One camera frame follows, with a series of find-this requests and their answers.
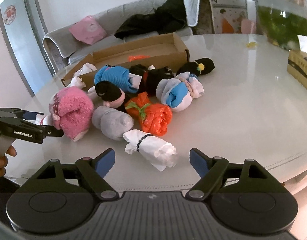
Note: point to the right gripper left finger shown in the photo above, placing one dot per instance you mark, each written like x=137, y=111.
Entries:
x=91, y=173

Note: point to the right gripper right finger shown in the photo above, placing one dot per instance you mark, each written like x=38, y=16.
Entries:
x=211, y=172

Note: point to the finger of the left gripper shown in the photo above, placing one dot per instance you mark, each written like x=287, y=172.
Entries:
x=27, y=131
x=19, y=113

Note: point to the white bag with black band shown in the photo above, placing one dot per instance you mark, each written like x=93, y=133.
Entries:
x=160, y=153

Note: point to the grey sock roll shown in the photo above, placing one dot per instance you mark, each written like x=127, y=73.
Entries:
x=112, y=122

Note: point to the pink fluffy sock roll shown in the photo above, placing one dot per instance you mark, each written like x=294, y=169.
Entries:
x=70, y=110

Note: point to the orange plastic bag roll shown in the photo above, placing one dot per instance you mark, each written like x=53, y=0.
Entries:
x=153, y=118

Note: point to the black and pink sock roll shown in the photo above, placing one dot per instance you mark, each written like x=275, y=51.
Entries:
x=111, y=95

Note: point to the white and blue sock bundle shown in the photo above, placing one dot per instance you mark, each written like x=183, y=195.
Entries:
x=179, y=92

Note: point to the blue sock roll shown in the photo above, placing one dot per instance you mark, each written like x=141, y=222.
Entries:
x=119, y=76

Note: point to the black sock with yellow dot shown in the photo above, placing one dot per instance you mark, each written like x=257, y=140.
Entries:
x=198, y=67

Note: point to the black sock with red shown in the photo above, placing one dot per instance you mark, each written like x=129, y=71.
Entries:
x=150, y=77

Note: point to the person's left hand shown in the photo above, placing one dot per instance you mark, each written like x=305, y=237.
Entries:
x=4, y=160

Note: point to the grey sofa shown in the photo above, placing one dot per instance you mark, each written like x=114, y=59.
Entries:
x=63, y=49

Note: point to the grey door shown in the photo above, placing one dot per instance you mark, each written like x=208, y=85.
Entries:
x=24, y=30

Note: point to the pink cushion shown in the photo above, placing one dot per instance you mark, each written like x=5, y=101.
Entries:
x=88, y=30

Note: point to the small orange bag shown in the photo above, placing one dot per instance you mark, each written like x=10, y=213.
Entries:
x=137, y=57

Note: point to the cardboard box tray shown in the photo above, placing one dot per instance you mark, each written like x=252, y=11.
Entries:
x=164, y=50

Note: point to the tissue box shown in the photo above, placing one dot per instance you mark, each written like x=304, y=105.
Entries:
x=297, y=66

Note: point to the decorated refrigerator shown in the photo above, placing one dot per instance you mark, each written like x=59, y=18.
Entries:
x=228, y=15

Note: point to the black clothing on sofa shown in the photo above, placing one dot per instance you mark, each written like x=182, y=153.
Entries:
x=167, y=18

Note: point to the white quilted sofa throw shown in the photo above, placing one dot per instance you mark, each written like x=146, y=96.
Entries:
x=192, y=9

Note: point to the glass fish bowl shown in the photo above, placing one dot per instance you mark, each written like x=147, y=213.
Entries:
x=282, y=21

